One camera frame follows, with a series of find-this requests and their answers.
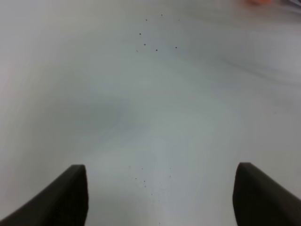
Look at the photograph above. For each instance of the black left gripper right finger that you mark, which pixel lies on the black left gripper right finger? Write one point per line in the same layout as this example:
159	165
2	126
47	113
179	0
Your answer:
258	200

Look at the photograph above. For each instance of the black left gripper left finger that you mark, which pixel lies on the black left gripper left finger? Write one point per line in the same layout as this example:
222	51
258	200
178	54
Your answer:
64	202

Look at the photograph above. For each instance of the orange fruit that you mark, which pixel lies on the orange fruit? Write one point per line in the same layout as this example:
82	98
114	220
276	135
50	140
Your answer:
259	2

